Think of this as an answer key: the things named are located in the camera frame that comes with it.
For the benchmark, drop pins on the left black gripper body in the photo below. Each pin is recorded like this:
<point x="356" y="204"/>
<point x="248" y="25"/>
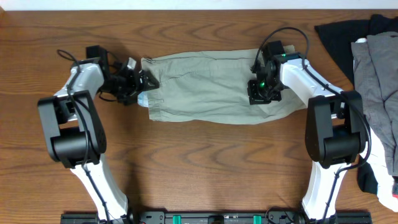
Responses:
<point x="124" y="88"/>

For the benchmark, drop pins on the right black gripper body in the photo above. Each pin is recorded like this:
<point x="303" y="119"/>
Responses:
<point x="264" y="91"/>

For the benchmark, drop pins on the grey-green cotton shorts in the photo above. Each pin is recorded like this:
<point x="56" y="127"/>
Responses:
<point x="209" y="86"/>

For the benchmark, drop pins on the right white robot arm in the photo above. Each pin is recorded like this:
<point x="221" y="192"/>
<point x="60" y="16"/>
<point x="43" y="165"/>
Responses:
<point x="335" y="133"/>

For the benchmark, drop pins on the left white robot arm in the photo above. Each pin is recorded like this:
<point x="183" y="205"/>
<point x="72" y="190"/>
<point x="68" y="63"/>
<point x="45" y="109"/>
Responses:
<point x="75" y="136"/>

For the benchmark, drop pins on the black garment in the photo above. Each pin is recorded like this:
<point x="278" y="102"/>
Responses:
<point x="337" y="37"/>

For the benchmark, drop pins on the dark grey garment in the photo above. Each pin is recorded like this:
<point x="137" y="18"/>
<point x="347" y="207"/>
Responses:
<point x="375" y="78"/>

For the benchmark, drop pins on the white patterned cloth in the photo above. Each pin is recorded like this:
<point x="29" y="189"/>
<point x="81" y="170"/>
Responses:
<point x="384" y="180"/>

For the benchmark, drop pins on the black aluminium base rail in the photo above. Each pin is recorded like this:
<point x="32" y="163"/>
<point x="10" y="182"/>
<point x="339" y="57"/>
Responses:
<point x="271" y="216"/>

